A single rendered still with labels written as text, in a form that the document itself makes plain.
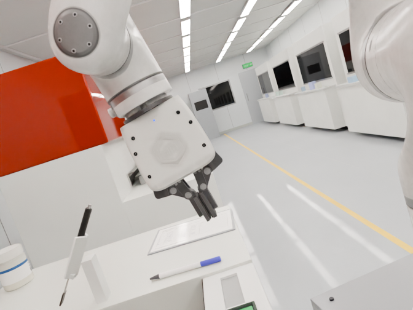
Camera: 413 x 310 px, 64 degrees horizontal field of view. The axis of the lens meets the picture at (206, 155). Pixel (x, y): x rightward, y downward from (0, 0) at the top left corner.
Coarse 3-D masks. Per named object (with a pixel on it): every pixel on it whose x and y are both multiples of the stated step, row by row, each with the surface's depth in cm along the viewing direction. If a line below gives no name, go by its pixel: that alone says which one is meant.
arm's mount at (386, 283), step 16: (384, 272) 61; (400, 272) 60; (336, 288) 61; (352, 288) 60; (368, 288) 58; (384, 288) 57; (400, 288) 55; (320, 304) 58; (336, 304) 57; (352, 304) 55; (368, 304) 54; (384, 304) 53; (400, 304) 52
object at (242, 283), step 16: (224, 272) 58; (240, 272) 57; (256, 272) 55; (208, 288) 55; (224, 288) 54; (240, 288) 53; (256, 288) 51; (208, 304) 50; (224, 304) 49; (240, 304) 48; (256, 304) 47
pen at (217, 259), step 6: (210, 258) 62; (216, 258) 62; (192, 264) 62; (198, 264) 62; (204, 264) 62; (174, 270) 62; (180, 270) 62; (186, 270) 62; (156, 276) 62; (162, 276) 62
